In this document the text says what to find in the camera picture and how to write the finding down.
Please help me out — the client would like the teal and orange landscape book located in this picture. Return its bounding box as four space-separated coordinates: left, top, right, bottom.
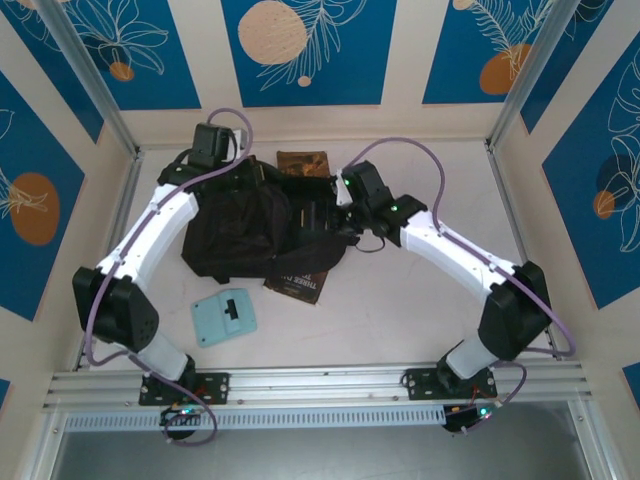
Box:
276 148 334 179

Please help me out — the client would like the black fabric backpack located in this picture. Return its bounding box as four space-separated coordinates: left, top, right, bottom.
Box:
180 154 361 281

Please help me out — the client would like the dark red paperback book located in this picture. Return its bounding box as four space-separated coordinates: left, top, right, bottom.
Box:
263 269 329 305

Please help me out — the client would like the teal pencil case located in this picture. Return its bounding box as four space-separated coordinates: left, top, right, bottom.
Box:
191 287 259 349

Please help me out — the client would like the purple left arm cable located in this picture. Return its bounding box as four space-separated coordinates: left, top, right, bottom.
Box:
83 107 254 447

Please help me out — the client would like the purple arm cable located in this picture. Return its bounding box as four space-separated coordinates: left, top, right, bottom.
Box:
343 137 577 437
83 107 254 447

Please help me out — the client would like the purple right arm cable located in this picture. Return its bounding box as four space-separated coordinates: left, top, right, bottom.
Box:
343 137 577 437

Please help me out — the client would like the aluminium corner post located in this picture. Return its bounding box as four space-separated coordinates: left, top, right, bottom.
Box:
37 0 141 159
487 0 574 151

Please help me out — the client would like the aluminium mounting rail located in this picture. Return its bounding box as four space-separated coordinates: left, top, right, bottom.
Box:
42 359 596 412

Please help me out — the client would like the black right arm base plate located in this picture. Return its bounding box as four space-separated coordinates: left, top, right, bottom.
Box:
399 367 500 402

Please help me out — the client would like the grey slotted cable duct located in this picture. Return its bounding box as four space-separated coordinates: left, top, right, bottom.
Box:
63 405 447 434

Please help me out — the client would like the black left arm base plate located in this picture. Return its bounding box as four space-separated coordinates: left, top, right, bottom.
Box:
138 370 231 407

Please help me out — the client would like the aluminium frame leg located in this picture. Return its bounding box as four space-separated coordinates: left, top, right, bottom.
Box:
19 409 69 480
567 399 619 480

